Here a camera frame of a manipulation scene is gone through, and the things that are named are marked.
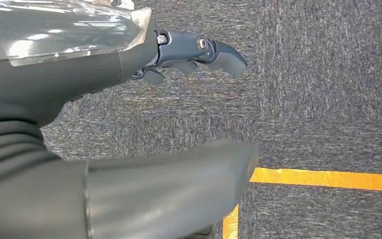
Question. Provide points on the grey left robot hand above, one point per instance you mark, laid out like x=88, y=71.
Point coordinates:
x=161, y=191

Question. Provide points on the black robot foot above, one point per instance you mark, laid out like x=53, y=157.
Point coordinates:
x=199, y=233

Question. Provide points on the yellow floor tape outline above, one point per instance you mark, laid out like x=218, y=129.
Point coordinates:
x=326, y=178

